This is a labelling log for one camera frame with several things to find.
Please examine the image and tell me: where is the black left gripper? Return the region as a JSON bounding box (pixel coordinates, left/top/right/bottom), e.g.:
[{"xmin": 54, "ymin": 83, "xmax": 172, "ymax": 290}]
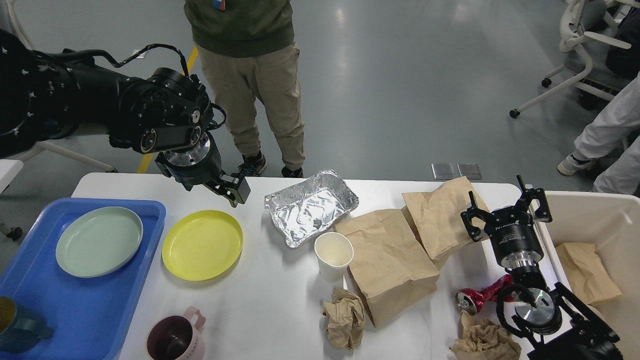
[{"xmin": 154, "ymin": 132, "xmax": 251, "ymax": 208}]

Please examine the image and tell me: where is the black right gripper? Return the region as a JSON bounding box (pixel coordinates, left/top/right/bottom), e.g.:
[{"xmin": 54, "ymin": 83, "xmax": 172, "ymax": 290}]
[{"xmin": 460, "ymin": 175, "xmax": 553, "ymax": 270}]

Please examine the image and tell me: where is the yellow plate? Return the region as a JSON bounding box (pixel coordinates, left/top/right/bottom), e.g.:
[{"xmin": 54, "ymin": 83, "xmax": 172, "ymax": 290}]
[{"xmin": 161, "ymin": 210, "xmax": 243, "ymax": 281}]

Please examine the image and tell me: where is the pink mug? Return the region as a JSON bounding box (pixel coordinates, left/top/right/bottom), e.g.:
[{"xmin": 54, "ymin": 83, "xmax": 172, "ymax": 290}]
[{"xmin": 146, "ymin": 306, "xmax": 206, "ymax": 360}]

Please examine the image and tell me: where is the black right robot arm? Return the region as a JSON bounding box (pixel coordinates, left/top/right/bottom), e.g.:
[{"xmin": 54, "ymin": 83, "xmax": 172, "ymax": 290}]
[{"xmin": 461, "ymin": 175, "xmax": 623, "ymax": 360}]

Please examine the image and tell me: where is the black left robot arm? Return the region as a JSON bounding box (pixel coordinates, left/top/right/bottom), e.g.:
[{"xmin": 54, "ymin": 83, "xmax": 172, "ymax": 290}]
[{"xmin": 0, "ymin": 30, "xmax": 250, "ymax": 207}]

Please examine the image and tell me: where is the floor outlet plate right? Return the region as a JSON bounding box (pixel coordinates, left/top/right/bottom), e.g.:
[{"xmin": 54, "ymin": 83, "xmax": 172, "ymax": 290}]
[{"xmin": 456, "ymin": 162, "xmax": 483, "ymax": 180}]

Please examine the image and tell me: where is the floor outlet plate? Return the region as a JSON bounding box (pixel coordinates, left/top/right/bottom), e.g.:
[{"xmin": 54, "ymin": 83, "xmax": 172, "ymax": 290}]
[
  {"xmin": 430, "ymin": 162, "xmax": 458, "ymax": 181},
  {"xmin": 456, "ymin": 162, "xmax": 483, "ymax": 180}
]

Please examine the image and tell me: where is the aluminium foil tray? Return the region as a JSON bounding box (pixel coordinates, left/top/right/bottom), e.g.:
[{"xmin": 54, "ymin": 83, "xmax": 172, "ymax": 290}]
[{"xmin": 264, "ymin": 170, "xmax": 360, "ymax": 249}]

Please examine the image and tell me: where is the rear brown paper bag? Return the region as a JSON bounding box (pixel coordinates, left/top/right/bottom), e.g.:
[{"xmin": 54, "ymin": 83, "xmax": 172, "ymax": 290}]
[{"xmin": 402, "ymin": 177, "xmax": 489, "ymax": 270}]

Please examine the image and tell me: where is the floor outlet plate left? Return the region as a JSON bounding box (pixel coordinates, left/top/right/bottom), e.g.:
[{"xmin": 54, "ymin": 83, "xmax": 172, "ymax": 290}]
[{"xmin": 430, "ymin": 162, "xmax": 458, "ymax": 181}]

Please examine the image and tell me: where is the white plastic bin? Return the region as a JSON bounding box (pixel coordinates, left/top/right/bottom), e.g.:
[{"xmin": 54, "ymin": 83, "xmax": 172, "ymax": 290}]
[{"xmin": 535, "ymin": 191, "xmax": 640, "ymax": 360}]

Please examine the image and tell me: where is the crushed red can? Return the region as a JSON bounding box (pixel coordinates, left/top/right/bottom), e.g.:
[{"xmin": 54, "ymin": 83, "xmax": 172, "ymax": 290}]
[{"xmin": 454, "ymin": 274, "xmax": 514, "ymax": 316}]

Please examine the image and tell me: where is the brown bag in bin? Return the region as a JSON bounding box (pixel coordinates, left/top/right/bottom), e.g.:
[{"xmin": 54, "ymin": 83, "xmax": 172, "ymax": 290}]
[{"xmin": 555, "ymin": 243, "xmax": 623, "ymax": 306}]

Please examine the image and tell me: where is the white paper cup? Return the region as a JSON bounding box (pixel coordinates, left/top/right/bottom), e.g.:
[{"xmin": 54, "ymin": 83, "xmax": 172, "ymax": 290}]
[{"xmin": 314, "ymin": 232, "xmax": 355, "ymax": 283}]

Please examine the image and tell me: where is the large brown paper bag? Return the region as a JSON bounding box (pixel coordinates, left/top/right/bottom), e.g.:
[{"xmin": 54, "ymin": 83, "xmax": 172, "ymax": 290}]
[{"xmin": 334, "ymin": 209, "xmax": 441, "ymax": 328}]

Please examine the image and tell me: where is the crumpled brown paper wad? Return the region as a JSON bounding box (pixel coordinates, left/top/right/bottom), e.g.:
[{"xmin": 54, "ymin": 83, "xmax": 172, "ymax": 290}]
[{"xmin": 449, "ymin": 311, "xmax": 522, "ymax": 360}]

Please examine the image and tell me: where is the person in khaki trousers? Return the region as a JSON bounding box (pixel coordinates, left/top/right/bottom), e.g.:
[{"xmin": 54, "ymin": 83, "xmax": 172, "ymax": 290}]
[{"xmin": 183, "ymin": 0, "xmax": 306, "ymax": 178}]

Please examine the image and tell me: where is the pale green plate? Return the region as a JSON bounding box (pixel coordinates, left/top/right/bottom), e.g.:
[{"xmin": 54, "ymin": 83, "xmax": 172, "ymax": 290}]
[{"xmin": 55, "ymin": 206, "xmax": 144, "ymax": 278}]

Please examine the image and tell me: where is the crumpled brown paper ball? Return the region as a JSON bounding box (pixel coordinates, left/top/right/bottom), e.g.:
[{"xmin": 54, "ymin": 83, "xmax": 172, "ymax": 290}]
[{"xmin": 322, "ymin": 288, "xmax": 366, "ymax": 351}]

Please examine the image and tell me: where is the blue plastic tray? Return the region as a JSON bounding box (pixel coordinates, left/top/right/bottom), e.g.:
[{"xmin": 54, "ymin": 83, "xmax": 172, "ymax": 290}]
[{"xmin": 0, "ymin": 197, "xmax": 166, "ymax": 360}]

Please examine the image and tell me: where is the white side table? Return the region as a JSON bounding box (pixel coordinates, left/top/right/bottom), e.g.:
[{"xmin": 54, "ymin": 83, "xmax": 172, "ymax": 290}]
[{"xmin": 0, "ymin": 159, "xmax": 25, "ymax": 241}]

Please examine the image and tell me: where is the dark teal mug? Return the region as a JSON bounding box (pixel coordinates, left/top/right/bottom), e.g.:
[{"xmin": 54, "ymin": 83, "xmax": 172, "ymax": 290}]
[{"xmin": 0, "ymin": 296, "xmax": 54, "ymax": 354}]

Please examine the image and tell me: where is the grey office chair left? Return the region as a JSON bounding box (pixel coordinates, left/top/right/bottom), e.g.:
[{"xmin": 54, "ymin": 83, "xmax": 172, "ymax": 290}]
[{"xmin": 0, "ymin": 0, "xmax": 117, "ymax": 173}]

